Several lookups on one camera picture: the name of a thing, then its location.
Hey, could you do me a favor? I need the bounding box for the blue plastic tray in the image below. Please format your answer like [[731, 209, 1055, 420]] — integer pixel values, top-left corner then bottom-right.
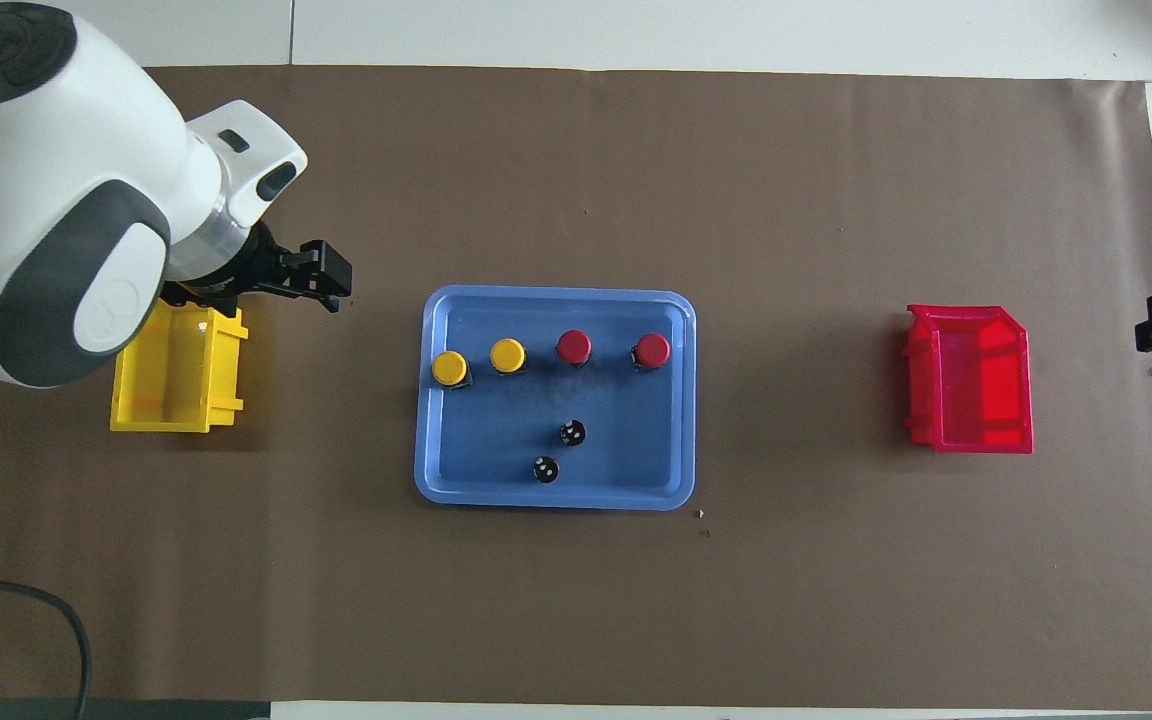
[[414, 285, 697, 512]]

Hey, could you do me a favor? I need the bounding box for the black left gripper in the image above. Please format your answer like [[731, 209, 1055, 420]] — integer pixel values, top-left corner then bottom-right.
[[161, 222, 353, 313]]

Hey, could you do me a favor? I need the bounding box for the brown paper mat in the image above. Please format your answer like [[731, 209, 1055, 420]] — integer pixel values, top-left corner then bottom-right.
[[0, 65, 1152, 706]]

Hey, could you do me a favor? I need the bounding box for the red plastic bin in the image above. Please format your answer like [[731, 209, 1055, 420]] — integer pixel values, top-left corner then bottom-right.
[[902, 304, 1035, 456]]

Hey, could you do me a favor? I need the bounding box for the yellow plastic bin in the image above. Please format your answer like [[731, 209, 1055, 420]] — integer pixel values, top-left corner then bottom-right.
[[111, 300, 249, 434]]

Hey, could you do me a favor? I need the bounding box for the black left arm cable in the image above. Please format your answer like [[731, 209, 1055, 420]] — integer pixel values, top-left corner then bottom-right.
[[0, 575, 94, 720]]

